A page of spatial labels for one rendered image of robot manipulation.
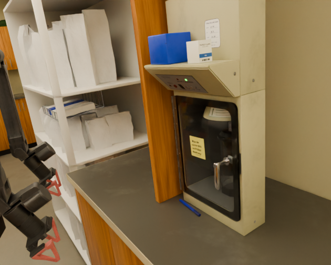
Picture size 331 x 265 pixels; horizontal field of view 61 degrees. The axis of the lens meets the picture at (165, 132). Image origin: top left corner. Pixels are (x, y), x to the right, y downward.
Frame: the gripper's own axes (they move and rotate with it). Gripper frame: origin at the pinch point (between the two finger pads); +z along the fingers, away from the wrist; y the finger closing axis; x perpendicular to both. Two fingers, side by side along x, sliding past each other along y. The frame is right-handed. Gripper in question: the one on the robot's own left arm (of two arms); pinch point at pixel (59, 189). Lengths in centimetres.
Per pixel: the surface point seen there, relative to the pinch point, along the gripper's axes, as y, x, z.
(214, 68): -61, -66, -23
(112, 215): -23.9, -15.1, 14.0
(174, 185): -22, -42, 22
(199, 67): -58, -64, -24
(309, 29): -41, -114, -7
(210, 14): -48, -78, -32
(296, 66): -37, -107, 5
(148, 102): -25, -53, -15
